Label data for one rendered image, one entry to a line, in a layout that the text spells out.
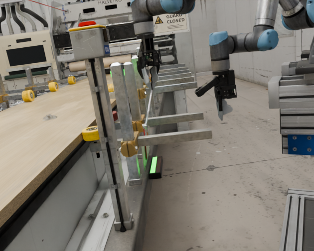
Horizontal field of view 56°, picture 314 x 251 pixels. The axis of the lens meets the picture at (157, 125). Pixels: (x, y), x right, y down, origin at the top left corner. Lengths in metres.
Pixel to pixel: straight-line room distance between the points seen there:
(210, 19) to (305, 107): 9.34
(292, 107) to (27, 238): 0.86
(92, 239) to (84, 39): 0.59
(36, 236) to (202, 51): 9.66
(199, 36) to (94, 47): 9.56
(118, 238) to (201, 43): 9.60
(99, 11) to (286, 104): 3.39
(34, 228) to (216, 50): 0.89
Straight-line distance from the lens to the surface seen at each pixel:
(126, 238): 0.81
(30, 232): 0.81
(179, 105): 3.83
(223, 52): 1.24
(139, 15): 1.15
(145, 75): 1.18
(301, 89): 1.05
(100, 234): 1.00
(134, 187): 1.05
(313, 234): 1.66
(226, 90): 1.27
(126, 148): 0.99
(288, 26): 1.66
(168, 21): 3.74
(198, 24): 10.22
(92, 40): 0.69
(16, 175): 0.81
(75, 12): 4.25
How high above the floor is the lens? 1.16
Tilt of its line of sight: 15 degrees down
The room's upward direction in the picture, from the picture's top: 8 degrees counter-clockwise
